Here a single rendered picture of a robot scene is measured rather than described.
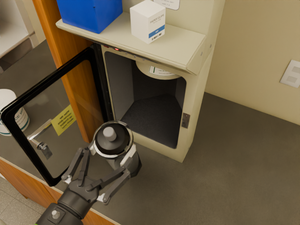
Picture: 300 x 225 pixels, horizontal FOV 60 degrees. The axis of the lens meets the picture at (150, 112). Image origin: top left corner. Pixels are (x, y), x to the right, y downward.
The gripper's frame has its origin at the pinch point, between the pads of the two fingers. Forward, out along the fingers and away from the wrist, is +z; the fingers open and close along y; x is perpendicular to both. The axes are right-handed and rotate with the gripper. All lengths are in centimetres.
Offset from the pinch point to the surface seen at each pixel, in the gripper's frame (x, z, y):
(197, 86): -14.7, 18.2, -15.3
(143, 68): -12.2, 20.5, 2.0
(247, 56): 3, 61, -23
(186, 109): -4.6, 18.3, -13.6
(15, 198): 121, -10, 92
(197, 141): 26.6, 31.0, -17.0
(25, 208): 121, -12, 81
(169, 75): -12.3, 21.4, -6.2
